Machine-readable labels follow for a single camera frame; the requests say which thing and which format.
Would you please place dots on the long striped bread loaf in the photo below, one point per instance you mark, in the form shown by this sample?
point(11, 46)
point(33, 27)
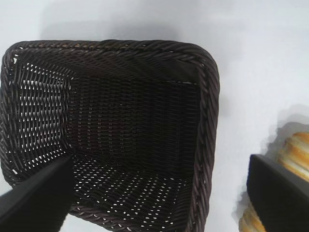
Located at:
point(297, 149)

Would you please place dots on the dark brown wicker basket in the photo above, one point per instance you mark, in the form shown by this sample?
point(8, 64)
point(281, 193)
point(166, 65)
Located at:
point(135, 120)

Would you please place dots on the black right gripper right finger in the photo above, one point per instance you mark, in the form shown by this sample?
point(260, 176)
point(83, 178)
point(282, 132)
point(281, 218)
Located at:
point(282, 203)

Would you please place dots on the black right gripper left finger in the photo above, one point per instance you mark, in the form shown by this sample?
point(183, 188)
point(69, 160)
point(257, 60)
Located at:
point(36, 207)

